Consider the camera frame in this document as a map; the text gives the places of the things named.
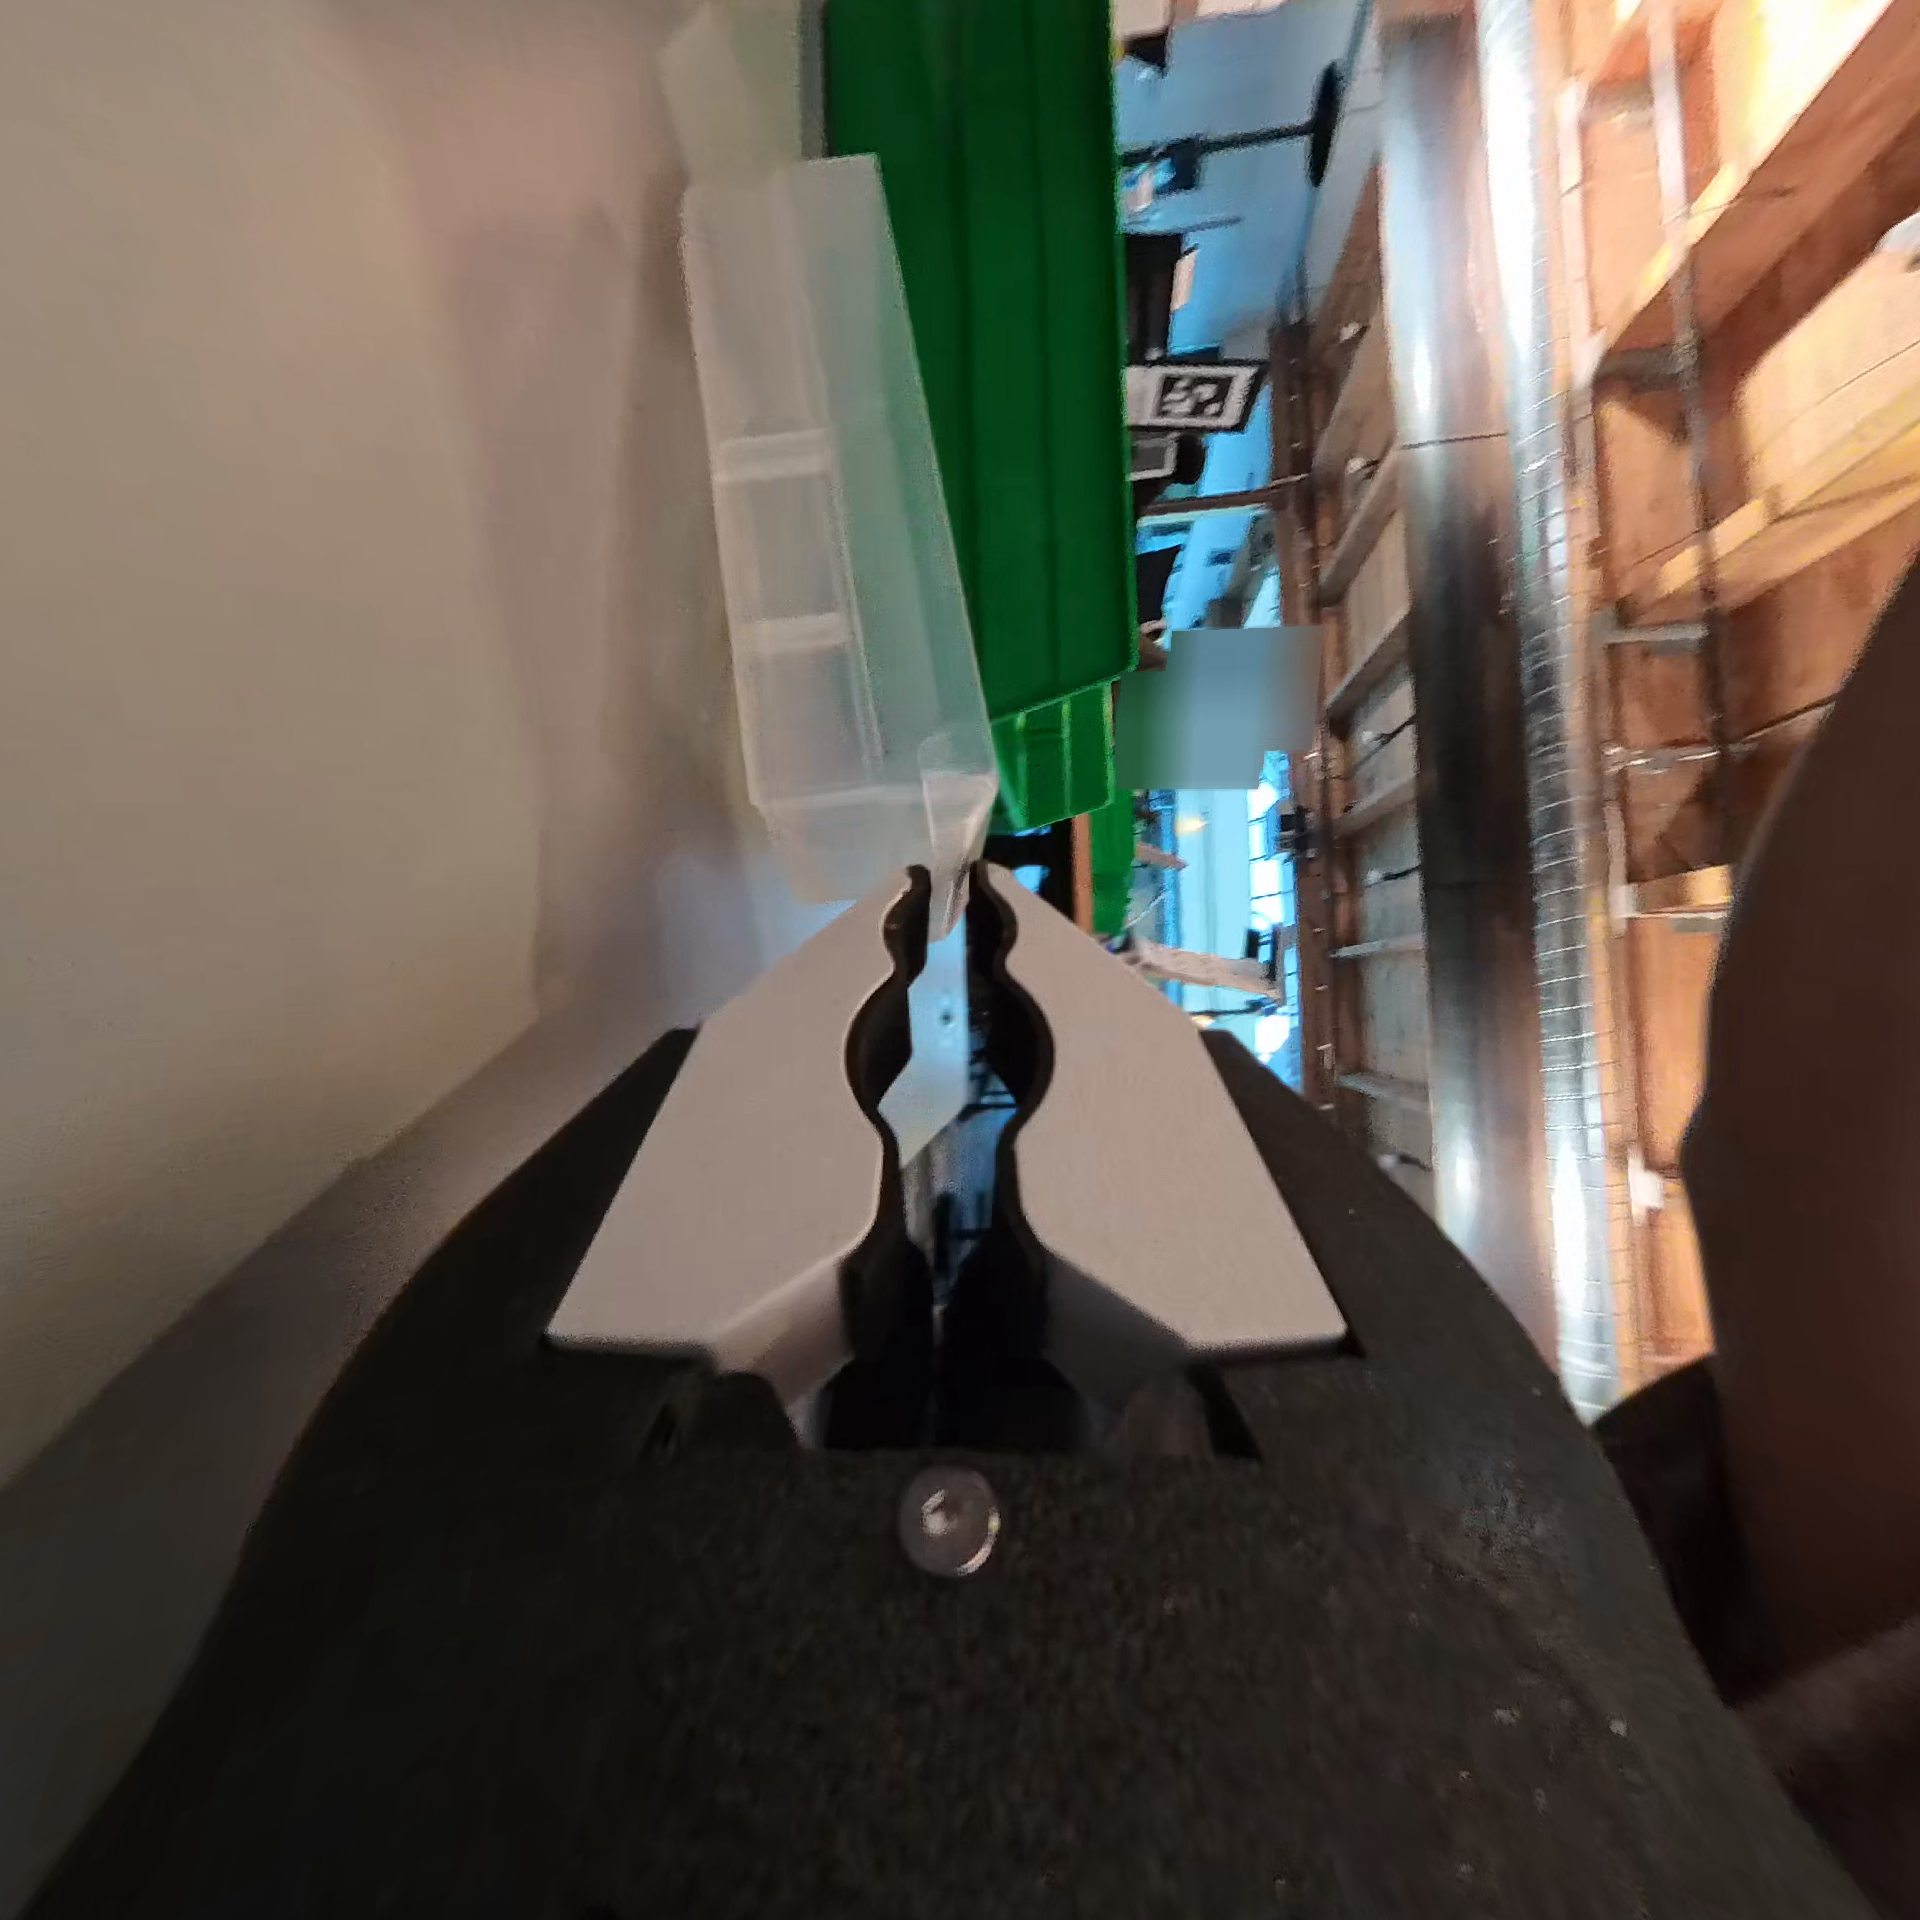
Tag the green storage bin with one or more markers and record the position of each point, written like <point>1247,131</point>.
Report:
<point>1020,375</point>

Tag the silver metal duct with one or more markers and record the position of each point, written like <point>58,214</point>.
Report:
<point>1501,600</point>

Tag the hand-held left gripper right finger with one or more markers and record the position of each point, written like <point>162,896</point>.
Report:
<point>1185,1201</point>

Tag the wooden shelf rack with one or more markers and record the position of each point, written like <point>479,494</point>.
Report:
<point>1771,450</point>

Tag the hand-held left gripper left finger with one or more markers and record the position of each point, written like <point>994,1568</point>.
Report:
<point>721,1201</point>

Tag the printed marker tag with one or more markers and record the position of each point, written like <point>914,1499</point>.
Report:
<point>1196,398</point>

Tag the clear plastic drawer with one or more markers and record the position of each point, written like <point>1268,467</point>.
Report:
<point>810,524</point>

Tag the black floor lamp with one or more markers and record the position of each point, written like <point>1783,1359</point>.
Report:
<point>1329,120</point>

